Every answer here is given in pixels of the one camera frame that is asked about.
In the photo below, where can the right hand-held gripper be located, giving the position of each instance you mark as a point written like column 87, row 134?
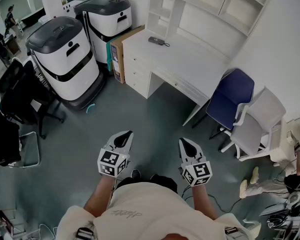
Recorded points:
column 198, row 172

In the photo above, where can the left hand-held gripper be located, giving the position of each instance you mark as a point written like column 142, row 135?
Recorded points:
column 110, row 161

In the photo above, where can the person's right forearm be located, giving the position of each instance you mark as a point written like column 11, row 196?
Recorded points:
column 202, row 201

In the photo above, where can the person's left forearm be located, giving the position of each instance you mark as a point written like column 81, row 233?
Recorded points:
column 100, row 196

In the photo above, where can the small white side drawer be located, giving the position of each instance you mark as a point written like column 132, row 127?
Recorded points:
column 137, row 86
column 137, row 74
column 137, row 62

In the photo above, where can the white desk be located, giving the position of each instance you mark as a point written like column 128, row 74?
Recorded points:
column 185, row 59

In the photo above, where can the person's black trouser legs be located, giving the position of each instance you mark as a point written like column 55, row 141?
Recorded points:
column 162, row 181

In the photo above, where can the teal curved plastic piece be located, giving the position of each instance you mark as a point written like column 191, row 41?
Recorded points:
column 88, row 107

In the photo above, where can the grey white office chair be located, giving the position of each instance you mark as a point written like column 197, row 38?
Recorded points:
column 250, row 131

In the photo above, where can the person's cream shirt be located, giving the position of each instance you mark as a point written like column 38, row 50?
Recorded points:
column 152, row 209

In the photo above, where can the blue chair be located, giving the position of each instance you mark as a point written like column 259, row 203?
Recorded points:
column 230, row 94

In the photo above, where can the person's chin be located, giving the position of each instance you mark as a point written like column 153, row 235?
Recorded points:
column 176, row 237

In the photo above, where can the flat cardboard box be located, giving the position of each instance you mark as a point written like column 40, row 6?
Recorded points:
column 117, row 59

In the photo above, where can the white ornate dresser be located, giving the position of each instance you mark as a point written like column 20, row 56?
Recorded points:
column 280, row 146

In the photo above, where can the white black wheeled robot cart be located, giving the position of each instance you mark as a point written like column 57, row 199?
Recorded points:
column 102, row 21
column 70, row 69

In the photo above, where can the black office chair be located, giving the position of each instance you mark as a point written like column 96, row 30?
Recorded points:
column 22, row 94

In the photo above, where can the grey metal equipment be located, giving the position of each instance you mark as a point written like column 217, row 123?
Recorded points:
column 285, row 219

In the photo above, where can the white panel with black dots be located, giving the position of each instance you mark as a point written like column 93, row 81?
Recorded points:
column 71, row 7

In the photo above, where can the black chair with chrome frame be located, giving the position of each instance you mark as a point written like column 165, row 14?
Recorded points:
column 3, row 139

